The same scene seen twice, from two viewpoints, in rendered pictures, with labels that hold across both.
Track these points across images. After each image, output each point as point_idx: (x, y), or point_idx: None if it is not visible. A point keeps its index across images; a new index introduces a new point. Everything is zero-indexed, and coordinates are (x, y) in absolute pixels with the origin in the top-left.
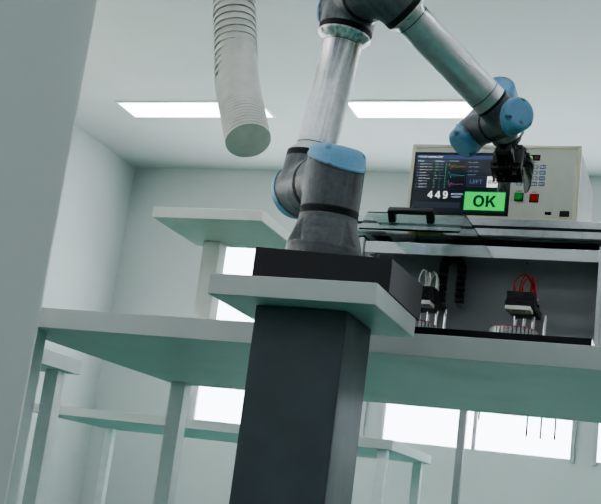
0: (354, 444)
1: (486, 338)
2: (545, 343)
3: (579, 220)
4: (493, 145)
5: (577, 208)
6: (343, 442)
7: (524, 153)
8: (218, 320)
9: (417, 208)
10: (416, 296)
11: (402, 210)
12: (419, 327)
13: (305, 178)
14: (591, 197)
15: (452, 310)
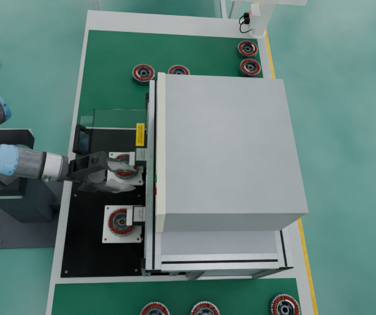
0: (19, 199)
1: (58, 222)
2: (54, 254)
3: (186, 229)
4: (157, 134)
5: (156, 229)
6: (4, 200)
7: (90, 183)
8: (76, 95)
9: (75, 141)
10: (8, 192)
11: (74, 134)
12: (72, 184)
13: None
14: (286, 215)
15: None
